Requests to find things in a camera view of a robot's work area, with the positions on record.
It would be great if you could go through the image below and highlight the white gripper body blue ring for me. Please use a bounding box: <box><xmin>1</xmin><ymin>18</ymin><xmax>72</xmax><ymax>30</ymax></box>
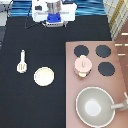
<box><xmin>46</xmin><ymin>13</ymin><xmax>63</xmax><ymax>27</ymax></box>

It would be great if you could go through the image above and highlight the pink pot lid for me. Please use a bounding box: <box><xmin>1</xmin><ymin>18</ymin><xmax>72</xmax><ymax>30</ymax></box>
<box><xmin>75</xmin><ymin>55</ymin><xmax>92</xmax><ymax>72</ymax></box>

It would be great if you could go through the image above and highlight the cream slotted spatula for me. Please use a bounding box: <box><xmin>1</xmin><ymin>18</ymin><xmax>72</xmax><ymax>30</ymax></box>
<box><xmin>17</xmin><ymin>50</ymin><xmax>27</xmax><ymax>73</ymax></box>

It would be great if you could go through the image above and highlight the pink toy pot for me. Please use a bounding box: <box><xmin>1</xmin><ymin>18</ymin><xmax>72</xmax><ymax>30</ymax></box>
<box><xmin>74</xmin><ymin>63</ymin><xmax>91</xmax><ymax>77</ymax></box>

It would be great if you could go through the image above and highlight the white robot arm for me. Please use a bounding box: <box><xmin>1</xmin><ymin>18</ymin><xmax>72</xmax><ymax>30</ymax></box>
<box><xmin>32</xmin><ymin>0</ymin><xmax>77</xmax><ymax>27</ymax></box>

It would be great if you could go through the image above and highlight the cream round plate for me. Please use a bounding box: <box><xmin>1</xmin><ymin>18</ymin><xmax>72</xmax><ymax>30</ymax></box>
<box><xmin>34</xmin><ymin>67</ymin><xmax>54</xmax><ymax>87</ymax></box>

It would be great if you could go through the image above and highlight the black burner disc rear-left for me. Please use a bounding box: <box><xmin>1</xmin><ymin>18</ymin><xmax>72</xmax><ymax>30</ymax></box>
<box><xmin>74</xmin><ymin>45</ymin><xmax>89</xmax><ymax>57</ymax></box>

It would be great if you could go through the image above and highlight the black burner disc rear-right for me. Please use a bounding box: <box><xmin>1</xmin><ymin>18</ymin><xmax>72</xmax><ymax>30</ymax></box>
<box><xmin>96</xmin><ymin>45</ymin><xmax>111</xmax><ymax>58</ymax></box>

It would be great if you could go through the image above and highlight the black burner disc front-right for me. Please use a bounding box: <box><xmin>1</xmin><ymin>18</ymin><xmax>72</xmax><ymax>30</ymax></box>
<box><xmin>98</xmin><ymin>62</ymin><xmax>115</xmax><ymax>76</ymax></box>

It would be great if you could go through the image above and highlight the pink toy stove board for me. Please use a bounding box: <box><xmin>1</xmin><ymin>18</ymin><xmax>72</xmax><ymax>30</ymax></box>
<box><xmin>66</xmin><ymin>41</ymin><xmax>128</xmax><ymax>128</ymax></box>

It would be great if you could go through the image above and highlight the large grey-white wok pan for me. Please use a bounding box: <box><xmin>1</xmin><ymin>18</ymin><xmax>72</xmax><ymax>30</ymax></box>
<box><xmin>76</xmin><ymin>87</ymin><xmax>128</xmax><ymax>128</ymax></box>

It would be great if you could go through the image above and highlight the black cable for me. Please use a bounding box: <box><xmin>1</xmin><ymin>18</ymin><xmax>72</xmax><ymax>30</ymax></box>
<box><xmin>25</xmin><ymin>7</ymin><xmax>47</xmax><ymax>30</ymax></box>

